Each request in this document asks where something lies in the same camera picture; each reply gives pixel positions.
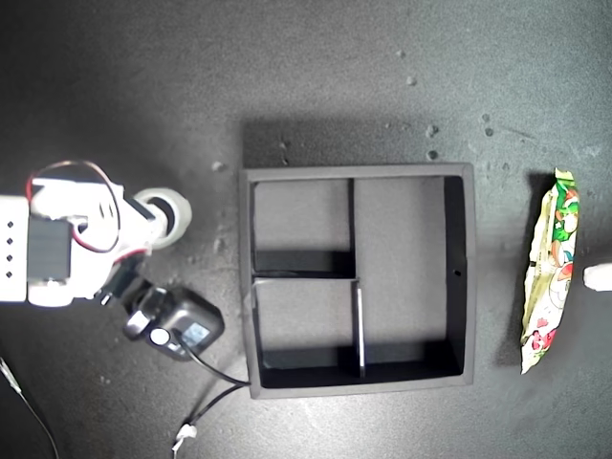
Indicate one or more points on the black compartment tray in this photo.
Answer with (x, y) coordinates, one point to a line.
(401, 239)

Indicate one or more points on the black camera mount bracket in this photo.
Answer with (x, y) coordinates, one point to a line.
(119, 279)

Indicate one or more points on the printed wrapper snack bar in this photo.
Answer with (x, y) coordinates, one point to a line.
(550, 287)

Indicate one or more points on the large white tape roll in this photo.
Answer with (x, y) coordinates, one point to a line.
(184, 215)

